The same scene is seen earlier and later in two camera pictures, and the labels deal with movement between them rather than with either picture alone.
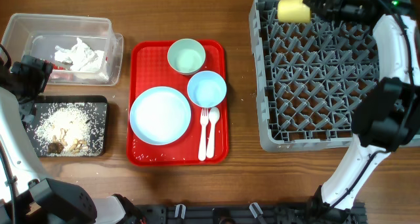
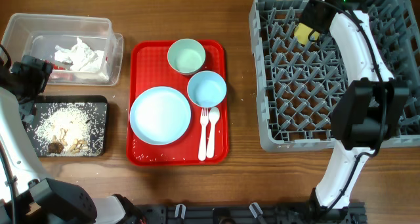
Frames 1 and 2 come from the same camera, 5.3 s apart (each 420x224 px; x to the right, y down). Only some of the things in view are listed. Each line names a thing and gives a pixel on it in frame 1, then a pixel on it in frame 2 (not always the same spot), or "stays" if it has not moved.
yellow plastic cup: x=293 y=10 -> x=302 y=32
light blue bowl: x=207 y=89 stays
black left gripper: x=37 y=71 stays
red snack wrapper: x=55 y=67 stays
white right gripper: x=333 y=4 -> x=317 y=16
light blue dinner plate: x=160 y=115 stays
